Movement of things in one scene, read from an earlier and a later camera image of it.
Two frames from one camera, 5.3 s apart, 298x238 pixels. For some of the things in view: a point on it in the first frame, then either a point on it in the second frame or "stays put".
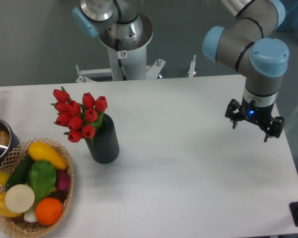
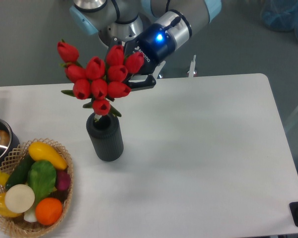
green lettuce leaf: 41,178 stays put
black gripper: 260,114 to 155,43
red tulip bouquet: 82,120 to 100,82
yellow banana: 1,177 stays put
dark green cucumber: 19,175 stays put
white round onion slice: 20,199 stays put
